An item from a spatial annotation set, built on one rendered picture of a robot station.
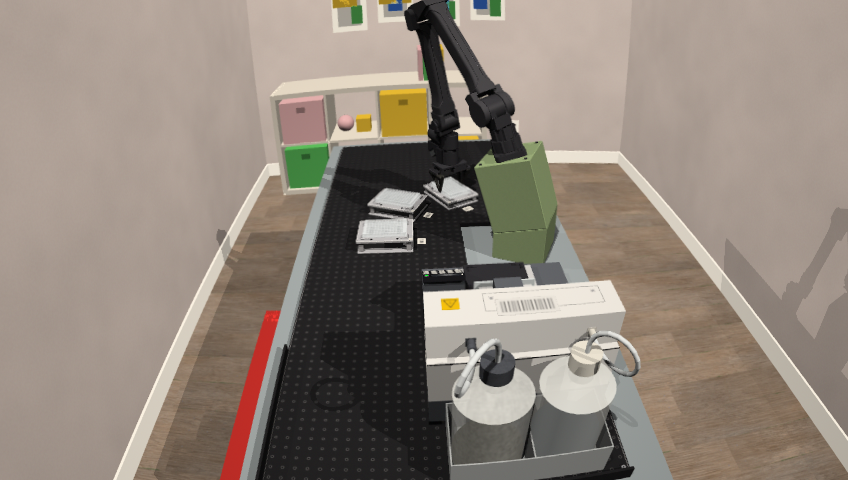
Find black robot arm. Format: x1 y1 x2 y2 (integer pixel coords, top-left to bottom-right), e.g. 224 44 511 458
404 0 527 164

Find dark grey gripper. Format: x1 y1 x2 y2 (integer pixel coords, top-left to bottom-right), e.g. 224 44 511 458
429 148 471 193

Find grey curved hose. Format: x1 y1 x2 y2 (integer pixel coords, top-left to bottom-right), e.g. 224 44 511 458
585 331 641 377

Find white well plate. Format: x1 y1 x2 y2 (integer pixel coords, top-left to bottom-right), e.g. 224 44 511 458
430 177 471 199
375 188 421 208
362 218 407 238

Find grey two-compartment bottle holder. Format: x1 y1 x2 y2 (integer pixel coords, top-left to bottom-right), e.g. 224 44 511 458
446 403 614 480

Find black perforated breadboard table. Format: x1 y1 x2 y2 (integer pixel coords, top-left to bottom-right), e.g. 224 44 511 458
262 141 492 480

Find white flexible hose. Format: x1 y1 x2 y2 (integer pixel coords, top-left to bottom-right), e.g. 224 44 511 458
454 339 502 398

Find white plastic bottle with beige cap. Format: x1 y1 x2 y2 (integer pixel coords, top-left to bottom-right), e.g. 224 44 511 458
530 341 617 457

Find white plastic bottle with black cap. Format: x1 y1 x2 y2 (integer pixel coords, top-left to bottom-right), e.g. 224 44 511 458
451 349 536 465

